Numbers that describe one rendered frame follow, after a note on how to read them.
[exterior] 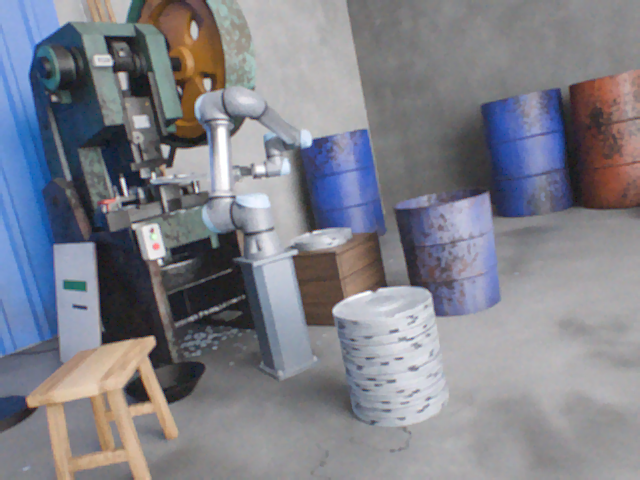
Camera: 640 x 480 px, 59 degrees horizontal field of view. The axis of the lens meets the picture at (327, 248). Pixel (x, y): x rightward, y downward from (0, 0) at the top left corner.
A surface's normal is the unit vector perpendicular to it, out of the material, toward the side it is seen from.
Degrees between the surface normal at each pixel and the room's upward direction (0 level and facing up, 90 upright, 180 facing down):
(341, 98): 90
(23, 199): 90
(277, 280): 90
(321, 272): 90
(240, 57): 100
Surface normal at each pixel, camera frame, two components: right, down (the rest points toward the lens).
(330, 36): 0.73, -0.03
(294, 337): 0.52, 0.04
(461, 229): 0.12, 0.19
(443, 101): -0.65, 0.26
